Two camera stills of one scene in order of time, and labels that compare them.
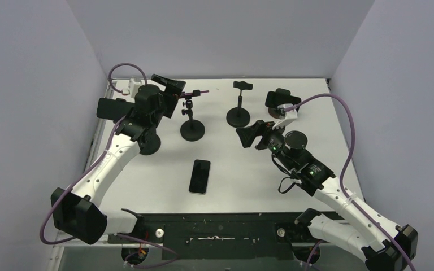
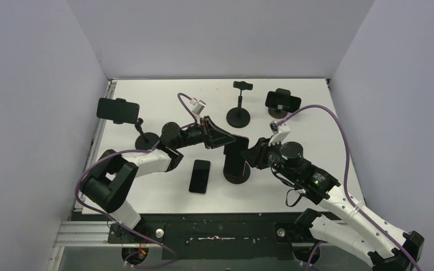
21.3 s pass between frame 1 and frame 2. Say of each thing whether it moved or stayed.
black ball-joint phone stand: moved
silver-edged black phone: stayed
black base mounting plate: stayed
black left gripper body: moved
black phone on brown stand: stayed
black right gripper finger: moved
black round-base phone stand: stayed
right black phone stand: stayed
